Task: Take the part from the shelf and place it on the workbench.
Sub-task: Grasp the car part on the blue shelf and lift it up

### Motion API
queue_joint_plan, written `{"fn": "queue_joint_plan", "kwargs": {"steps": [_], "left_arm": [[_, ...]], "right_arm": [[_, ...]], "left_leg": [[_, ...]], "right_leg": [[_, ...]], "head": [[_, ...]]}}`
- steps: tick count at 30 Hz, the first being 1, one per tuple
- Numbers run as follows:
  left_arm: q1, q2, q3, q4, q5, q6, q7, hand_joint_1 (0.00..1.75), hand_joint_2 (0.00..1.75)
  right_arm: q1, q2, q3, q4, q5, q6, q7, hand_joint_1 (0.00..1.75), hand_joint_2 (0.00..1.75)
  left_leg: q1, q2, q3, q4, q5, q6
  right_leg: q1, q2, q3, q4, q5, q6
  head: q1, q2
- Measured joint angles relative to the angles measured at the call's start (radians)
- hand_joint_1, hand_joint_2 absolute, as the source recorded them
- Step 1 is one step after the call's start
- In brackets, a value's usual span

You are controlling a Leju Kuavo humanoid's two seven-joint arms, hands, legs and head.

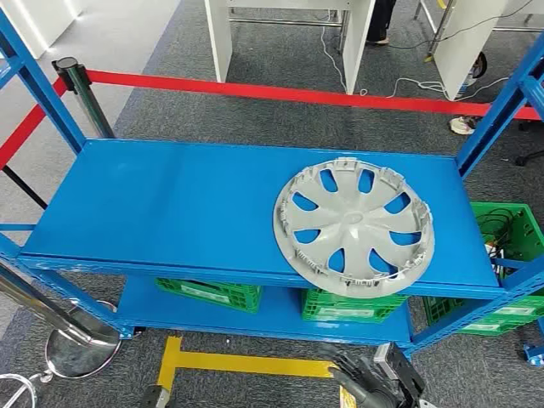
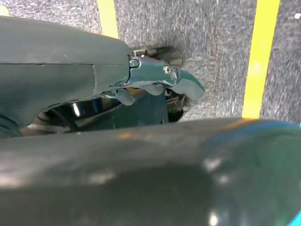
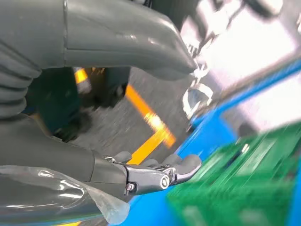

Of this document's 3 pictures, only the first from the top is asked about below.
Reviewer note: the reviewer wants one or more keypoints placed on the green plastic crate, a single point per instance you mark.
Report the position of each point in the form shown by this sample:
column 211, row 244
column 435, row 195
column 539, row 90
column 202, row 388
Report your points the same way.
column 348, row 309
column 208, row 295
column 501, row 329

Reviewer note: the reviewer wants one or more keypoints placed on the black office chair base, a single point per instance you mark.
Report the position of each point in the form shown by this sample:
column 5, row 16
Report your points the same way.
column 529, row 157

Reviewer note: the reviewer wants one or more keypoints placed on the dark round object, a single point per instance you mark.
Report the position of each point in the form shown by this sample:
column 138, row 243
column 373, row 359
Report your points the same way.
column 479, row 65

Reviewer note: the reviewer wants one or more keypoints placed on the grey plastic wheel hubcap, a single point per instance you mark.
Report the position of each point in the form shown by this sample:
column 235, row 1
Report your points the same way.
column 352, row 222

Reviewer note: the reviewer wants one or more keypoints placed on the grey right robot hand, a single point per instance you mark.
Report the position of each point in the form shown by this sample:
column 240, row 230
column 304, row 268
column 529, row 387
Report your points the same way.
column 348, row 366

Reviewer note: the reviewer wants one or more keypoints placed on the white desk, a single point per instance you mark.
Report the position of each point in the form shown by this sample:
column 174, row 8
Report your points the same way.
column 463, row 50
column 221, row 39

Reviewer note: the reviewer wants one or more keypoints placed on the red barrier belt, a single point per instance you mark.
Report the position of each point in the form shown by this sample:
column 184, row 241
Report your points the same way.
column 297, row 93
column 26, row 126

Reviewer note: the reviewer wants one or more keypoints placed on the person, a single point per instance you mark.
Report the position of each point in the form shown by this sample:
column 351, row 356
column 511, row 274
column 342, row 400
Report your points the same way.
column 380, row 22
column 461, row 125

